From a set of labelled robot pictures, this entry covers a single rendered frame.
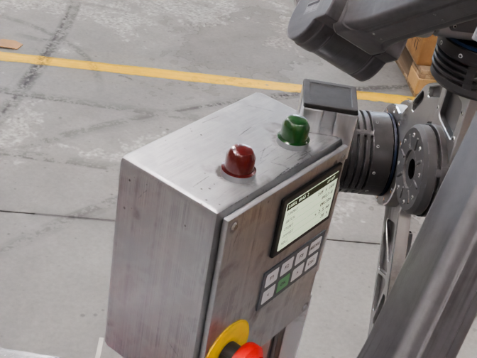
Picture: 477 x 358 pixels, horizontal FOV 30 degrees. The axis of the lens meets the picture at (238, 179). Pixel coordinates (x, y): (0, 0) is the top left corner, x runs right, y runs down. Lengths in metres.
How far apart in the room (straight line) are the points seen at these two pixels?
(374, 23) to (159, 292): 0.39
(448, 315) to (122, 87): 3.30
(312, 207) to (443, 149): 0.65
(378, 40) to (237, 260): 0.38
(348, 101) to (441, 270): 0.17
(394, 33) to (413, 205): 0.49
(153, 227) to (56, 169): 2.64
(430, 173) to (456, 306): 0.71
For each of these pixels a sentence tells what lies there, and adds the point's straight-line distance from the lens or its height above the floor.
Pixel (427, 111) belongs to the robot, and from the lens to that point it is 1.70.
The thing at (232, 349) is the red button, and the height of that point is 1.34.
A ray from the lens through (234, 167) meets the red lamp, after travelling 0.63.
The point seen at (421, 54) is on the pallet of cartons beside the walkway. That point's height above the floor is 0.20.
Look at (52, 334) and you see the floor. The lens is 2.63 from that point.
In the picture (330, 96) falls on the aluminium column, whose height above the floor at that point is 1.50.
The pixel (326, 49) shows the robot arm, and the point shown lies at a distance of 1.00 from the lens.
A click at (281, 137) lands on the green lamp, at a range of 0.69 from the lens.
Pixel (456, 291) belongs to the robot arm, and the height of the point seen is 1.45.
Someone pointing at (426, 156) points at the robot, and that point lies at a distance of 1.33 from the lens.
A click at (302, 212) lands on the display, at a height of 1.43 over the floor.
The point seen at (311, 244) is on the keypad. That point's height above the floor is 1.38.
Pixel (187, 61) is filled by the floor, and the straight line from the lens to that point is 4.16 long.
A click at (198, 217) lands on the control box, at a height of 1.46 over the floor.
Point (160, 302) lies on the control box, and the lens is 0.68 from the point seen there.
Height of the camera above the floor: 1.82
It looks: 33 degrees down
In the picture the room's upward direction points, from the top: 10 degrees clockwise
